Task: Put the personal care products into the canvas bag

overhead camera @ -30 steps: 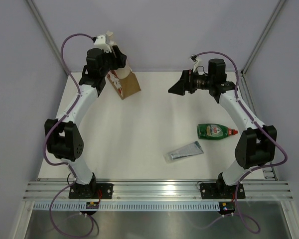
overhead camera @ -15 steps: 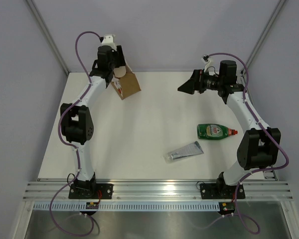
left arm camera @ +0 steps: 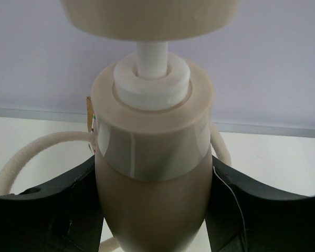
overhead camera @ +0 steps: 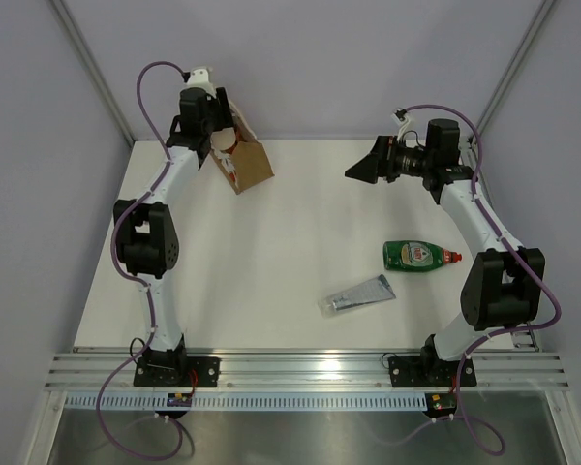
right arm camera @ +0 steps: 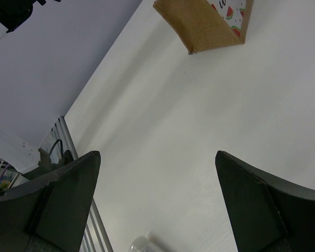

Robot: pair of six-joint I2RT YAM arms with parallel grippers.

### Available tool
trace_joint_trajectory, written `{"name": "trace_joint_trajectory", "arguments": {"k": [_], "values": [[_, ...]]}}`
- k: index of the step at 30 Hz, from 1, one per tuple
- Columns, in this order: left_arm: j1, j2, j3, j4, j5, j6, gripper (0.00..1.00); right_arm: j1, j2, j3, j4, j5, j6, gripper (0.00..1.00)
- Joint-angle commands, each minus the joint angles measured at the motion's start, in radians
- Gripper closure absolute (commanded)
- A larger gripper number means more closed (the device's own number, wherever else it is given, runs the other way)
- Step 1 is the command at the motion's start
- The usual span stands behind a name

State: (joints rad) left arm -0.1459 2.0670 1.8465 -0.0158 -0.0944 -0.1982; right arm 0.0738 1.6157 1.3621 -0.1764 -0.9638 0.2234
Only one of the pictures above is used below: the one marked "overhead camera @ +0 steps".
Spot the left aluminium frame post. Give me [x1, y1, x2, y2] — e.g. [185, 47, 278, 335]
[46, 0, 136, 148]

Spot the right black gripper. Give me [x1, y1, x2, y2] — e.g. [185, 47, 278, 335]
[345, 137, 434, 185]

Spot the aluminium mounting rail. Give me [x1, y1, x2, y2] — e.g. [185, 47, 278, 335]
[45, 352, 569, 391]

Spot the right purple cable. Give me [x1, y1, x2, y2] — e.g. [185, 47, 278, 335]
[401, 104, 562, 459]

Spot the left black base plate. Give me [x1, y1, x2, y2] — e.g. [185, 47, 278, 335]
[133, 356, 220, 388]

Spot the purple cable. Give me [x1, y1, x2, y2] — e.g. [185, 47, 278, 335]
[96, 61, 191, 460]
[401, 104, 562, 459]

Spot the silver squeeze tube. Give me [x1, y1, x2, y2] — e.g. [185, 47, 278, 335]
[318, 274, 396, 318]

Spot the right side aluminium rail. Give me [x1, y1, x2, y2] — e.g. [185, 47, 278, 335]
[455, 139, 538, 350]

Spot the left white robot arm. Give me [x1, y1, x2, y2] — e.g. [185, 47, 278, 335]
[110, 87, 235, 388]

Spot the beige pump bottle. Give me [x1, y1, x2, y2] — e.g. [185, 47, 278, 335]
[210, 127, 236, 151]

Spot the white slotted cable duct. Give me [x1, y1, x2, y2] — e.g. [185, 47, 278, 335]
[63, 391, 459, 409]

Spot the green dish soap bottle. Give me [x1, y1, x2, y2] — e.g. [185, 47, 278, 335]
[382, 240, 463, 273]

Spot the right aluminium frame post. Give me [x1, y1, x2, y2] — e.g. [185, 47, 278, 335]
[476, 0, 560, 136]

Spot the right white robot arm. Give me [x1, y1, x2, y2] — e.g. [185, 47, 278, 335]
[345, 118, 545, 388]

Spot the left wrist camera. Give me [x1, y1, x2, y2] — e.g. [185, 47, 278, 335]
[185, 67, 216, 96]

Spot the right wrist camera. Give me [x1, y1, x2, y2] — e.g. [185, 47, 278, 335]
[391, 108, 414, 141]

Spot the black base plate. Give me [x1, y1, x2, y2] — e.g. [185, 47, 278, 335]
[133, 356, 220, 388]
[387, 356, 477, 388]

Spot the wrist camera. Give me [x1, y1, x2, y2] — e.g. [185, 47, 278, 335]
[391, 108, 414, 141]
[185, 67, 216, 96]

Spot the burlap watermelon canvas bag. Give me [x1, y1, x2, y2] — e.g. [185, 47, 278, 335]
[210, 100, 274, 195]

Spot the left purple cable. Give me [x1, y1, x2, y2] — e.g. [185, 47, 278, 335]
[96, 61, 191, 460]

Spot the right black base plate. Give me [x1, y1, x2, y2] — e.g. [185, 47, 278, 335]
[387, 356, 477, 388]

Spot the aluminium frame post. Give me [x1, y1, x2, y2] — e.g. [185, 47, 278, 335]
[476, 0, 560, 136]
[46, 0, 136, 148]

